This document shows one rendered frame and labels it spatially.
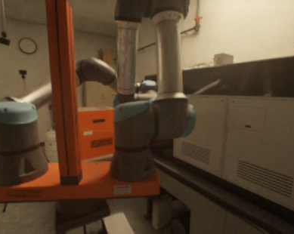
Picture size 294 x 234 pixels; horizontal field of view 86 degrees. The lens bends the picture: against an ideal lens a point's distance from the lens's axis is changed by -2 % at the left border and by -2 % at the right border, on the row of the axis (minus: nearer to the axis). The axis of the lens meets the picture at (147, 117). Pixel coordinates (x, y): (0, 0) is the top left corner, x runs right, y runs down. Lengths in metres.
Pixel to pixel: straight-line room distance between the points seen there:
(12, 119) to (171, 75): 0.48
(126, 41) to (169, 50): 0.16
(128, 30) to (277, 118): 0.70
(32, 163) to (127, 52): 0.48
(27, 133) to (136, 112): 0.33
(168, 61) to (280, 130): 0.57
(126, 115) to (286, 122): 0.66
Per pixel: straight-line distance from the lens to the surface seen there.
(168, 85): 0.53
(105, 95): 4.37
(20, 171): 0.61
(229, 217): 1.07
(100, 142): 1.54
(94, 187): 0.53
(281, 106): 0.87
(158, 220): 1.79
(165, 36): 0.59
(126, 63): 0.64
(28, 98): 0.76
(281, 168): 0.92
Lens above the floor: 1.30
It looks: 9 degrees down
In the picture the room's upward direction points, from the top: straight up
